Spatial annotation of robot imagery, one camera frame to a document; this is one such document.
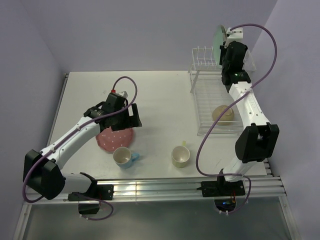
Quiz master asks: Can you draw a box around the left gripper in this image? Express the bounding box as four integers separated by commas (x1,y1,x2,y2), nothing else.
111,103,141,132

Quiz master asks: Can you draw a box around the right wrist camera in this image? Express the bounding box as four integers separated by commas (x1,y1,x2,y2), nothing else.
224,27,244,49

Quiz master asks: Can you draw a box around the beige bowl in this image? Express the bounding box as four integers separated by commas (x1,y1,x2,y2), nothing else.
211,105,235,126

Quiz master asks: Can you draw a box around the pink polka dot plate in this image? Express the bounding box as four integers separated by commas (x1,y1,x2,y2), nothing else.
95,128,135,153

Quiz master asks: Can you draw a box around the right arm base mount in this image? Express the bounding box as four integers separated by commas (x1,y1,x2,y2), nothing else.
197,180,246,214

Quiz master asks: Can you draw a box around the purple cable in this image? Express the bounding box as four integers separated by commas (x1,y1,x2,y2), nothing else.
196,23,278,214
21,76,138,222

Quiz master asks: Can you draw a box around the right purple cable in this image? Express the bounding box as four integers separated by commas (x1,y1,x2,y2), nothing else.
196,23,278,214

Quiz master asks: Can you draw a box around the blue mug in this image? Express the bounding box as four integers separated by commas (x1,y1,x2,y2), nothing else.
112,146,140,169

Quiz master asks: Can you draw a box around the white wire dish rack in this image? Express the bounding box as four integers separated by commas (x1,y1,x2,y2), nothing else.
188,46,256,136

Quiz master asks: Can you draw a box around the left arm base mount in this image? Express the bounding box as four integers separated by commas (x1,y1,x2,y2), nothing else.
67,184,114,216

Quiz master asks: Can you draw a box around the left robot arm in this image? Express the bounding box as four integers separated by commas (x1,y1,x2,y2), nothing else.
22,93,142,203

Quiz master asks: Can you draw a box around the green floral plate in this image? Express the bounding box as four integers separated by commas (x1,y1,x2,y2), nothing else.
212,24,227,69

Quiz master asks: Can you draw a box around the yellow mug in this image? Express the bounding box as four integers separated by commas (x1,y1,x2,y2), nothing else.
171,140,191,168

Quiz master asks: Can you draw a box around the aluminium rail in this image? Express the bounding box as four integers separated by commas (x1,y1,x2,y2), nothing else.
24,159,287,205

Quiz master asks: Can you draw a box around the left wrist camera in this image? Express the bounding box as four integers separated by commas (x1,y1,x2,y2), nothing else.
110,89,129,99

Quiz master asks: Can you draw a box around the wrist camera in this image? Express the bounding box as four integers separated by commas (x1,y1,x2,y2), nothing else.
110,89,129,99
224,27,244,49

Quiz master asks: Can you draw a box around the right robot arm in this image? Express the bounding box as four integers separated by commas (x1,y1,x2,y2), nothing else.
216,41,280,195

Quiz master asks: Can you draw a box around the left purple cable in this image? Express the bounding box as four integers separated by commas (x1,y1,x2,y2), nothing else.
21,76,138,222

